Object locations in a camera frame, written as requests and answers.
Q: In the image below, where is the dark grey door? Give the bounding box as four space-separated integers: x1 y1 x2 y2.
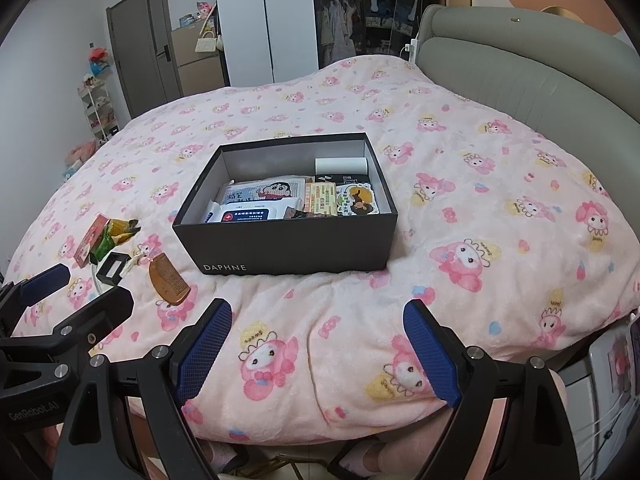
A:
106 0 173 121

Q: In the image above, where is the pink small carton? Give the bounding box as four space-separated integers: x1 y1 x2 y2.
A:
73 214 112 268

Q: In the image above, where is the cartoon sticker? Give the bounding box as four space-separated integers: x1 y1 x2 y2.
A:
336 183 377 217

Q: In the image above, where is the white shelf rack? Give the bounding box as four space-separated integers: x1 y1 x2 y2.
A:
77 77 121 141

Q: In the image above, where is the white paper roll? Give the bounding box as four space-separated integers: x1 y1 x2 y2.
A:
314 156 371 177

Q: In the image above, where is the white wardrobe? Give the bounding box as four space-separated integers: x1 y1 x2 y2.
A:
212 0 317 88

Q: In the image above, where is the grey padded headboard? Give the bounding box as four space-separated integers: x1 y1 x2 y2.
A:
415 4 640 311

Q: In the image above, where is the pink plush toy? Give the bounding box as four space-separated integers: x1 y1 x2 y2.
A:
62 137 98 168

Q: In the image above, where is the small black square box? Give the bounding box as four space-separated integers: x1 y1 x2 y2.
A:
96 252 132 286

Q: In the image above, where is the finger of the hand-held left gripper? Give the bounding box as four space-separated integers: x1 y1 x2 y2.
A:
0 263 72 333
0 287 135 361

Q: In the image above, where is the cartoon printed tissue pack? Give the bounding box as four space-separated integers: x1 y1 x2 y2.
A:
217 176 307 208

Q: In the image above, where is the yellow snack packet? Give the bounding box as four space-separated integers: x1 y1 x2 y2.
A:
107 219 143 241

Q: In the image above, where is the pink printed blanket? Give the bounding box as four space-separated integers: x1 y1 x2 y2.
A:
7 55 640 443

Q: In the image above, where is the striped paper packet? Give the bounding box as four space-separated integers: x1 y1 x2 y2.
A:
306 182 341 217

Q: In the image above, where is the green snack packet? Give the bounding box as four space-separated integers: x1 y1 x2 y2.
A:
89 232 126 264

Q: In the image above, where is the pink fuzzy slipper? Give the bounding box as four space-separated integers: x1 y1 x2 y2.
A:
332 440 388 478
200 440 251 476

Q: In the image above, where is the glass display cabinet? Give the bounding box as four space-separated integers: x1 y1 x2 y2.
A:
310 0 436 68

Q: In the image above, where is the wooden comb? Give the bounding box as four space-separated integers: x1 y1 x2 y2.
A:
148 252 192 306

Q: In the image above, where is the dark grey cardboard box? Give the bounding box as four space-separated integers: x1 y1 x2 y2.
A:
171 132 401 277

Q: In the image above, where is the cream handbag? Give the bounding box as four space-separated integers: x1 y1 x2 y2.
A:
195 30 221 54

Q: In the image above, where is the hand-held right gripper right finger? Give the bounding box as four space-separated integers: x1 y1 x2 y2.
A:
402 299 552 480

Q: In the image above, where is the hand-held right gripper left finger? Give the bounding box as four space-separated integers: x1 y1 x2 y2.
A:
52 297 236 480

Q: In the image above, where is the wet wipes pack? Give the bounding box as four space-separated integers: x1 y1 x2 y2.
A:
202 200 306 224

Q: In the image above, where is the white bedside cabinet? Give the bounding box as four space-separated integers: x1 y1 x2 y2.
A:
557 317 640 461

